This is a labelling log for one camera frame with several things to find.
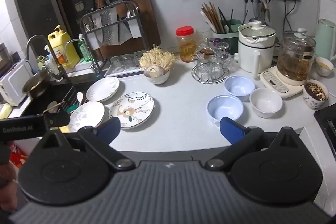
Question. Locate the black kitchen sink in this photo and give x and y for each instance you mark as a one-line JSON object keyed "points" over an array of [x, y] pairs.
{"points": [[63, 95]]}

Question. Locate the green bottle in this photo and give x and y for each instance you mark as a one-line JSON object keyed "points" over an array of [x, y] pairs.
{"points": [[84, 50]]}

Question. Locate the purple foot crystal glass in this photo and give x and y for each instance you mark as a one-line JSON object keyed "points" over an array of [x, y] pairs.
{"points": [[215, 40]]}

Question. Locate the white enamel pot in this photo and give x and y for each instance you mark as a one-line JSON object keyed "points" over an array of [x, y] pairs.
{"points": [[256, 56]]}

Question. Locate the glass tea kettle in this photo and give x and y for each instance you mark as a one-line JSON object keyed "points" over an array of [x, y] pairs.
{"points": [[295, 56]]}

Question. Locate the small steel faucet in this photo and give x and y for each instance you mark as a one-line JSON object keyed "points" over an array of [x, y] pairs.
{"points": [[72, 43]]}

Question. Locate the deer print plate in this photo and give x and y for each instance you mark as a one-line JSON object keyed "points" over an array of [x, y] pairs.
{"points": [[131, 109]]}

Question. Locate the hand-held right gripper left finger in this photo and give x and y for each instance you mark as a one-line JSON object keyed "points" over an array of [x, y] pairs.
{"points": [[110, 129]]}

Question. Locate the tall steel faucet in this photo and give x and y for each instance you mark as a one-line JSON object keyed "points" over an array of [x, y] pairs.
{"points": [[53, 61]]}

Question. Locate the patterned steel cleaver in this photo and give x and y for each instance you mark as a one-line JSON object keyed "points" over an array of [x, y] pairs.
{"points": [[107, 27]]}

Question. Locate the steel saucepan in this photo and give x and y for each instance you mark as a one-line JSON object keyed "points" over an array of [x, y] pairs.
{"points": [[36, 86]]}

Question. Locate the amber foot crystal glass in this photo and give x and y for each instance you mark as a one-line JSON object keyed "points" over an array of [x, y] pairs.
{"points": [[206, 62]]}

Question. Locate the clear tumbler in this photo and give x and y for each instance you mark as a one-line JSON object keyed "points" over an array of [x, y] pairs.
{"points": [[116, 62], [126, 61], [137, 58]]}

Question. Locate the enoki mushroom bunch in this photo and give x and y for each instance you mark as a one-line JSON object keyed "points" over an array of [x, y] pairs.
{"points": [[157, 57]]}

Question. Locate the bundle of wooden chopsticks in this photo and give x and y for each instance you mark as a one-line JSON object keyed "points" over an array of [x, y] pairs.
{"points": [[211, 16]]}

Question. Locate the dark wooden cutting board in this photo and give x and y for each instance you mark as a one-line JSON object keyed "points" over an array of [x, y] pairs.
{"points": [[147, 22]]}

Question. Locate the white countertop appliance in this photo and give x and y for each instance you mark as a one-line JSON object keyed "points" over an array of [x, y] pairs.
{"points": [[13, 87]]}

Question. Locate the white leaf print plate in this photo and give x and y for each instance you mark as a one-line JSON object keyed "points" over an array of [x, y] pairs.
{"points": [[86, 115], [103, 88]]}

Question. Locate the white cup with tea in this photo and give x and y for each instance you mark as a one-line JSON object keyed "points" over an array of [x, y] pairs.
{"points": [[324, 66]]}

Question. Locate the white ceramic bowl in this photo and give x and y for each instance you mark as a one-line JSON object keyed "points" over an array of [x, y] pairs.
{"points": [[265, 103]]}

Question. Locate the person's left hand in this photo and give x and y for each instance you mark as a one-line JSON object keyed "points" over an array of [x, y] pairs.
{"points": [[6, 193]]}

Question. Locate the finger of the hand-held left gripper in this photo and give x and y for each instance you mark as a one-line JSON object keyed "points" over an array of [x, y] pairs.
{"points": [[56, 119]]}

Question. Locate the pale yellow sponge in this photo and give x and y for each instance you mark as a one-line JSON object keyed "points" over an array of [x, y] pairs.
{"points": [[5, 111]]}

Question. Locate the yellow detergent bottle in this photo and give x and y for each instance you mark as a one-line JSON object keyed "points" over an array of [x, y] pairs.
{"points": [[63, 50]]}

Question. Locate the green chopstick holder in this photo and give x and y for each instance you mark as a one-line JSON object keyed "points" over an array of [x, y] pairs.
{"points": [[234, 27]]}

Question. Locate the white bowl with sliced mushrooms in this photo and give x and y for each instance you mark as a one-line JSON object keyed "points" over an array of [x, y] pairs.
{"points": [[160, 79]]}

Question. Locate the cream kettle base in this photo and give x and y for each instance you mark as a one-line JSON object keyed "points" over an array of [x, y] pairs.
{"points": [[278, 82]]}

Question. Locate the glass pot lid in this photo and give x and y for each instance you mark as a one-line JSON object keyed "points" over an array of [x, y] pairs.
{"points": [[256, 29]]}

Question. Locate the black knife rack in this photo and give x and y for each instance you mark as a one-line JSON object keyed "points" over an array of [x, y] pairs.
{"points": [[86, 35]]}

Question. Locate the red lid glass jar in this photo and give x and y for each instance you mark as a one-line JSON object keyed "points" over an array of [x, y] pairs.
{"points": [[186, 45]]}

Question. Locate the red printed bag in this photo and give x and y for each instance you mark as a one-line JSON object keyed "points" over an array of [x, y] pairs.
{"points": [[17, 155]]}

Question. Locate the light blue plastic bowl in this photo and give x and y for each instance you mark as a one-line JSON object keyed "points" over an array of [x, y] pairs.
{"points": [[223, 109], [239, 88]]}

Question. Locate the patterned bowl with residue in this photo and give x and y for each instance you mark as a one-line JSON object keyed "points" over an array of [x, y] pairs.
{"points": [[316, 95]]}

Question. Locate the black chopstick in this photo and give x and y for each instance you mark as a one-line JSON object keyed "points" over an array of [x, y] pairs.
{"points": [[231, 18], [221, 16]]}

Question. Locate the white spoon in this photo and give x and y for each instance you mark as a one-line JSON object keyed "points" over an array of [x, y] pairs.
{"points": [[80, 97]]}

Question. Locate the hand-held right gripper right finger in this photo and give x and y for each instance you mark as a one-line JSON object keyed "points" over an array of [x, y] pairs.
{"points": [[231, 131]]}

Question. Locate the black induction cooktop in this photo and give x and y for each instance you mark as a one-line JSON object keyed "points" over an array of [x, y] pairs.
{"points": [[326, 119]]}

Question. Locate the white drain tray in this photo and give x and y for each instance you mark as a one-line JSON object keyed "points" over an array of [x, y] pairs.
{"points": [[118, 74]]}

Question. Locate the pale green jug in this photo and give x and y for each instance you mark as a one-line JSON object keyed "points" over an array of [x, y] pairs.
{"points": [[325, 37]]}

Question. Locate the clear crystal glass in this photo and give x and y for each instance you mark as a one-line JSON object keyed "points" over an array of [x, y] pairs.
{"points": [[224, 57], [202, 41]]}

